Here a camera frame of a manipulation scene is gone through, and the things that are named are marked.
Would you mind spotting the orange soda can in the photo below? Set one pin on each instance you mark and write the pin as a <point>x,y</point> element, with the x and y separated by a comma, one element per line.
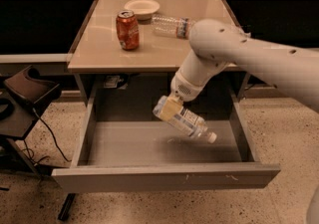
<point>128,30</point>

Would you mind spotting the black chair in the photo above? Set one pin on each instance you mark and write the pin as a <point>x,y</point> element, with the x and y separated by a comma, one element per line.
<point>24,99</point>

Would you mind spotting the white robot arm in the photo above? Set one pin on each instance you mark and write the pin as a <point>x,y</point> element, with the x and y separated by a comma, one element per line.
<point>292,71</point>

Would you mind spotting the white paper bowl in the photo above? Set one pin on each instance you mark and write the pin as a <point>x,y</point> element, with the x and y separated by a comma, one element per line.
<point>143,9</point>

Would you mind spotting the grey open drawer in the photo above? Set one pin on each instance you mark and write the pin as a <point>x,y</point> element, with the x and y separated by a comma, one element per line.
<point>124,147</point>

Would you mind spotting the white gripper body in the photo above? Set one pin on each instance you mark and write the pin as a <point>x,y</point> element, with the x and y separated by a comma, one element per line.
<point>183,89</point>

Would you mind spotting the beige counter cabinet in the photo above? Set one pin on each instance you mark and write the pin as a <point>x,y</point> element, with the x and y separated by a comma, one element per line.
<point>99,50</point>

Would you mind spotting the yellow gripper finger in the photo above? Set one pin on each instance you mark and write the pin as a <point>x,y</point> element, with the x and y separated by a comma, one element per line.
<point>170,107</point>

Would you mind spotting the clear plastic water bottle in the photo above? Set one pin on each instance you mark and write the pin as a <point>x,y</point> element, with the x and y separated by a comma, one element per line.
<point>176,27</point>

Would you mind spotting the blue labelled plastic bottle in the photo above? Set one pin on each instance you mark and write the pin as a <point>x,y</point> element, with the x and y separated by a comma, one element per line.
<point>189,123</point>

